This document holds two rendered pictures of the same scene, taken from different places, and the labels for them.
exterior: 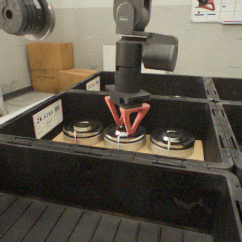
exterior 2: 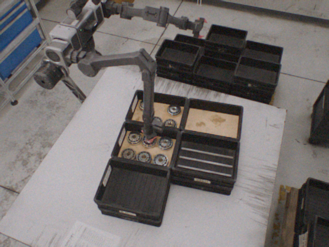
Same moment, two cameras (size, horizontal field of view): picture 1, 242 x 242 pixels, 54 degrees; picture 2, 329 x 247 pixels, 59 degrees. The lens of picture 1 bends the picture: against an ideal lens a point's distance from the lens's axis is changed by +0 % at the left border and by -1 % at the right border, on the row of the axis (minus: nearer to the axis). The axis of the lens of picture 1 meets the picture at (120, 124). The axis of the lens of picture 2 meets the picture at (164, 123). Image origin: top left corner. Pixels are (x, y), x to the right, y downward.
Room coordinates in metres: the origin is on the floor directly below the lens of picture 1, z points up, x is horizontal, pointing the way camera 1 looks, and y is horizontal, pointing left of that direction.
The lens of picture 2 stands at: (-0.58, -0.13, 2.55)
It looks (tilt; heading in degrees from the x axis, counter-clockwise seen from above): 54 degrees down; 0
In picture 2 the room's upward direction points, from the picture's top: 3 degrees counter-clockwise
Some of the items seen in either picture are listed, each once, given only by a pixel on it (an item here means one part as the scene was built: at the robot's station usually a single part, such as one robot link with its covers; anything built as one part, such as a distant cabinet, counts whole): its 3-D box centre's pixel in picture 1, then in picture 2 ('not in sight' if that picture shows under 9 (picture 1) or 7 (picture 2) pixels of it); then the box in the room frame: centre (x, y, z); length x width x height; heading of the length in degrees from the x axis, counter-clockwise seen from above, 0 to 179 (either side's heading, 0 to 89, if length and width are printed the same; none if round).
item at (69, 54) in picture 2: not in sight; (73, 56); (0.72, 0.38, 1.45); 0.09 x 0.08 x 0.12; 157
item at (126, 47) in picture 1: (131, 53); (149, 124); (0.52, -0.02, 1.04); 0.07 x 0.06 x 0.07; 67
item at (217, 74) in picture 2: not in sight; (213, 80); (1.60, -0.66, 0.31); 0.40 x 0.30 x 0.34; 67
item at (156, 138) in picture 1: (172, 136); (165, 142); (0.50, -0.12, 0.86); 0.10 x 0.10 x 0.01
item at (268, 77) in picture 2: not in sight; (252, 86); (1.44, -1.03, 0.37); 0.40 x 0.30 x 0.45; 67
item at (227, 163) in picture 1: (117, 120); (146, 144); (0.45, 0.01, 0.92); 0.40 x 0.30 x 0.02; 75
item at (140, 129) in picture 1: (125, 131); (149, 139); (0.53, -0.01, 0.86); 0.10 x 0.10 x 0.01
